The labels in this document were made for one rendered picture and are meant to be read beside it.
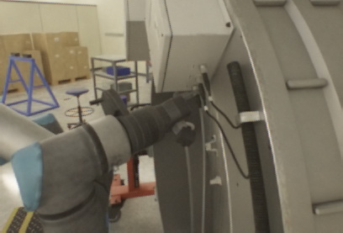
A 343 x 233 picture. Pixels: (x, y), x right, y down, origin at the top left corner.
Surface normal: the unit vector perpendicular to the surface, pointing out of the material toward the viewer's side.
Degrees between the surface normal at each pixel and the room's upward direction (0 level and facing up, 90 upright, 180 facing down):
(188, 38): 132
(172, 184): 40
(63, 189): 87
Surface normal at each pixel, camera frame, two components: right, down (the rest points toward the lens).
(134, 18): 0.16, -0.30
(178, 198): 0.09, -0.69
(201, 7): 0.13, -0.51
